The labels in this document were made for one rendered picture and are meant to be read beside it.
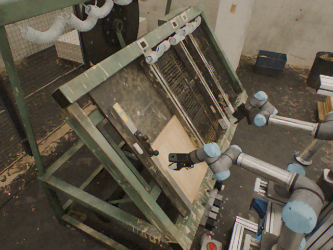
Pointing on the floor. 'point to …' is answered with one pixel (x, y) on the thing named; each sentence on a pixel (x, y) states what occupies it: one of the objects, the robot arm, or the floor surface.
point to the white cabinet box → (233, 27)
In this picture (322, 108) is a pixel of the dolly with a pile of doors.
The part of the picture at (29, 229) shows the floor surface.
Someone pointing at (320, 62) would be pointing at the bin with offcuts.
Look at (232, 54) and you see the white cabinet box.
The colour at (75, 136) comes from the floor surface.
